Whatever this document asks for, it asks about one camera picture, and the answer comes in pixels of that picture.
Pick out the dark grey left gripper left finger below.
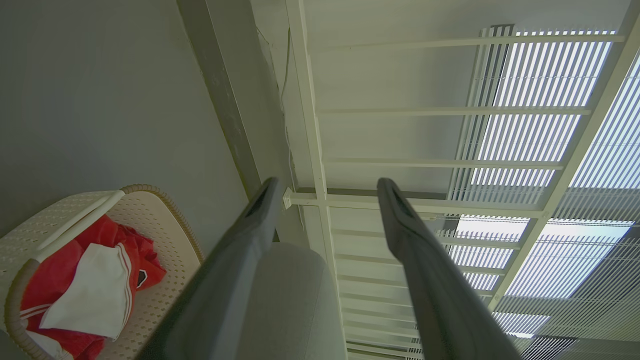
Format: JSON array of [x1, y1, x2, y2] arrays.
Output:
[[137, 177, 284, 360]]

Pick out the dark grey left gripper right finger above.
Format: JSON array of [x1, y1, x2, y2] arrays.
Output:
[[376, 178, 522, 360]]

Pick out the cream perforated laundry basket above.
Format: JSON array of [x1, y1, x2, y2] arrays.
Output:
[[0, 184, 205, 360]]

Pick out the grey fabric sofa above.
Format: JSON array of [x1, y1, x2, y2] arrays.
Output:
[[235, 242, 348, 360]]

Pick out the white garment with red trim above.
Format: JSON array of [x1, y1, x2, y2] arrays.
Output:
[[39, 243, 133, 342]]

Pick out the red garment with white stripes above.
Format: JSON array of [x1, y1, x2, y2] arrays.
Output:
[[20, 215, 167, 360]]

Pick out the small white cloth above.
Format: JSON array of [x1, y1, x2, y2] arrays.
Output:
[[27, 330, 75, 360]]

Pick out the white metal railing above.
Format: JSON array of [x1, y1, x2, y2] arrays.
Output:
[[284, 0, 640, 360]]

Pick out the white window blinds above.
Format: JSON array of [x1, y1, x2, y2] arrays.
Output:
[[446, 24, 640, 360]]

